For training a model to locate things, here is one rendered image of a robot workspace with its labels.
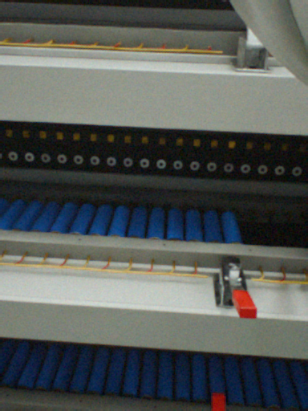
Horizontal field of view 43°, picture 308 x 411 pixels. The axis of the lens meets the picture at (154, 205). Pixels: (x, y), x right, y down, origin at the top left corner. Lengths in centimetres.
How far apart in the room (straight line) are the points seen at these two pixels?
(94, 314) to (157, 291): 6
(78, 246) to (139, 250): 6
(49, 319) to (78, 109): 18
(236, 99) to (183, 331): 20
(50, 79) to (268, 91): 17
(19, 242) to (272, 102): 26
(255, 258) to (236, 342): 8
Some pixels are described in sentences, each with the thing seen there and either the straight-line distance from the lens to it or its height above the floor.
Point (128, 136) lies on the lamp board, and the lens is 47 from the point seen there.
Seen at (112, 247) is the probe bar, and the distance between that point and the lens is 38.
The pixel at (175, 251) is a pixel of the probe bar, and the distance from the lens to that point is 37.
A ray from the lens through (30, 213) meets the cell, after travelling 46.
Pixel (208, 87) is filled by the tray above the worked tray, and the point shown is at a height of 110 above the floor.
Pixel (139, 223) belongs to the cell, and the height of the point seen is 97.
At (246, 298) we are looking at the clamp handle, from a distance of 30.
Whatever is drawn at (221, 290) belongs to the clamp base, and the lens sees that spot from 35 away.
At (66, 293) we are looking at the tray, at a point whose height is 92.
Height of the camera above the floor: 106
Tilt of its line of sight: 10 degrees down
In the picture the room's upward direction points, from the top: 3 degrees clockwise
